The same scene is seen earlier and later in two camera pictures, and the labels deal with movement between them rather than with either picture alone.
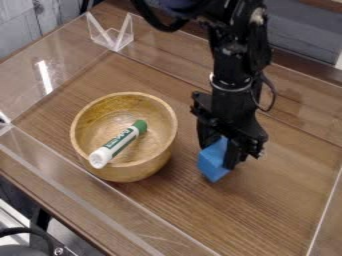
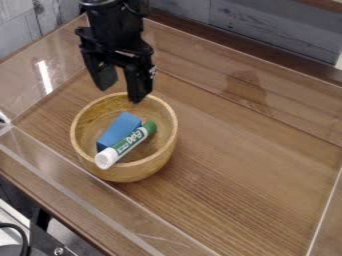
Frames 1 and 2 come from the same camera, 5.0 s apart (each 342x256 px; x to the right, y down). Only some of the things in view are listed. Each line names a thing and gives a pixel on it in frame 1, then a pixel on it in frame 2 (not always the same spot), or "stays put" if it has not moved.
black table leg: (43, 219) stays put
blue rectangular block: (212, 158) to (120, 125)
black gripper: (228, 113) to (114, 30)
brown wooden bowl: (104, 118) stays put
